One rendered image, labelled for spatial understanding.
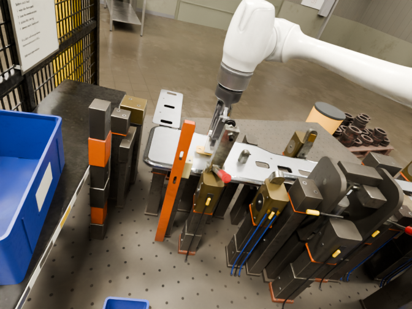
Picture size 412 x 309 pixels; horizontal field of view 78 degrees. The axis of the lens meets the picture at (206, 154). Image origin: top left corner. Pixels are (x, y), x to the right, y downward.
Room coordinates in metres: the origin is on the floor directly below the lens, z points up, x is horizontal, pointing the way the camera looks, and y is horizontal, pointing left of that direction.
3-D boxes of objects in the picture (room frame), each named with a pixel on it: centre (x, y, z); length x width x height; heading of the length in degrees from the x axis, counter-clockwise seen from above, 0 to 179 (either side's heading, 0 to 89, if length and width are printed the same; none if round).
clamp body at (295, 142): (0.96, -0.36, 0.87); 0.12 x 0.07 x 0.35; 13
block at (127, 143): (0.64, 0.26, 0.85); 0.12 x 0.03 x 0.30; 13
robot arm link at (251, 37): (0.70, -0.01, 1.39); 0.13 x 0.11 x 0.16; 155
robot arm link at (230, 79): (0.69, 0.00, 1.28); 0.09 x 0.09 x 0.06
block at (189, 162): (0.55, 0.05, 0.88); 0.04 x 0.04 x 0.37; 13
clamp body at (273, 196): (0.53, -0.22, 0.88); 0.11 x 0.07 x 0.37; 13
